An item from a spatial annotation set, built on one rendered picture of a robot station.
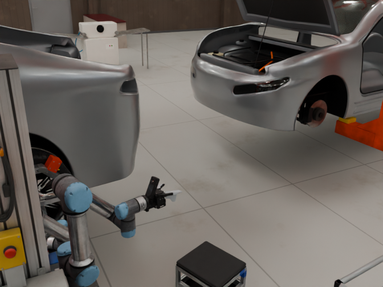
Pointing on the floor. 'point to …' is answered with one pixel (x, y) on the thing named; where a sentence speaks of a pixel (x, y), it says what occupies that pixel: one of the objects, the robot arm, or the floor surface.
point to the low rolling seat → (210, 268)
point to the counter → (109, 20)
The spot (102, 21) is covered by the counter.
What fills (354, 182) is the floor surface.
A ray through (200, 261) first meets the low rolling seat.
